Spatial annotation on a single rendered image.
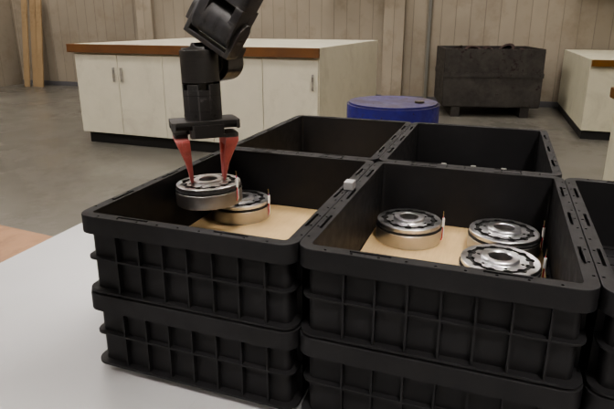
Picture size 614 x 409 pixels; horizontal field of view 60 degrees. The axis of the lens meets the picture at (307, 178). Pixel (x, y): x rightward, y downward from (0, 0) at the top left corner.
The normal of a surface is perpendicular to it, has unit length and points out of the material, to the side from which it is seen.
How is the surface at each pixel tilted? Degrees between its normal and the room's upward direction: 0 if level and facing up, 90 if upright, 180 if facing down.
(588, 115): 90
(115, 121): 90
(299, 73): 90
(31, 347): 0
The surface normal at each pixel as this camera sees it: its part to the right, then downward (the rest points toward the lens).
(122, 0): -0.32, 0.27
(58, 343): 0.00, -0.96
